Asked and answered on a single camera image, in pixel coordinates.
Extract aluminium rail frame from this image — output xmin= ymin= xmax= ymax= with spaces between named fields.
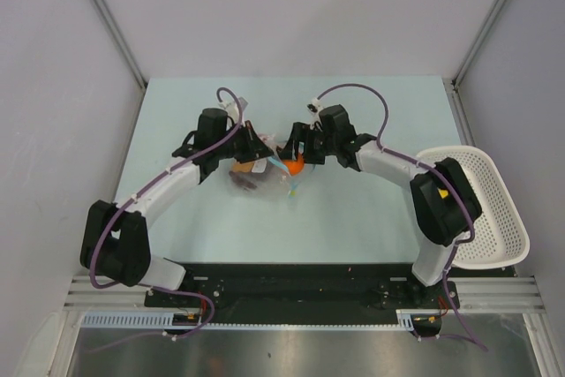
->
xmin=64 ymin=276 xmax=545 ymax=313

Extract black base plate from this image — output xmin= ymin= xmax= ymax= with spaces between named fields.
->
xmin=90 ymin=261 xmax=516 ymax=334

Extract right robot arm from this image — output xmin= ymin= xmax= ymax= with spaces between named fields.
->
xmin=277 ymin=105 xmax=483 ymax=307

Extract white perforated plastic basket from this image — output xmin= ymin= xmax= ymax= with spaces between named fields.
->
xmin=417 ymin=146 xmax=530 ymax=270

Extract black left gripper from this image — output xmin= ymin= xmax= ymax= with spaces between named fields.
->
xmin=214 ymin=120 xmax=273 ymax=164

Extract white slotted cable duct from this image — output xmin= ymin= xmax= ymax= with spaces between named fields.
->
xmin=81 ymin=312 xmax=202 ymax=330

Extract dark purple fake grapes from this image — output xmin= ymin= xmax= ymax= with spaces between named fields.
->
xmin=229 ymin=171 xmax=257 ymax=192

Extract clear zip top bag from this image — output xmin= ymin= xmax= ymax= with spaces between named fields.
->
xmin=228 ymin=133 xmax=317 ymax=201

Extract orange fake fruit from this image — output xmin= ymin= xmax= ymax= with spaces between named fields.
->
xmin=282 ymin=155 xmax=305 ymax=176

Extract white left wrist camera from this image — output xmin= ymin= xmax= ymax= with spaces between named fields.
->
xmin=219 ymin=97 xmax=248 ymax=124

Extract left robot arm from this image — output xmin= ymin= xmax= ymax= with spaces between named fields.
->
xmin=79 ymin=108 xmax=274 ymax=306

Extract brown fake bread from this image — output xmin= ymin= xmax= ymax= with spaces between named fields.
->
xmin=231 ymin=161 xmax=263 ymax=173

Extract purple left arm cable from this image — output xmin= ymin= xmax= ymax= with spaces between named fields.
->
xmin=83 ymin=87 xmax=246 ymax=354

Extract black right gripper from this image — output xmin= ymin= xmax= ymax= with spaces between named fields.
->
xmin=278 ymin=122 xmax=338 ymax=165

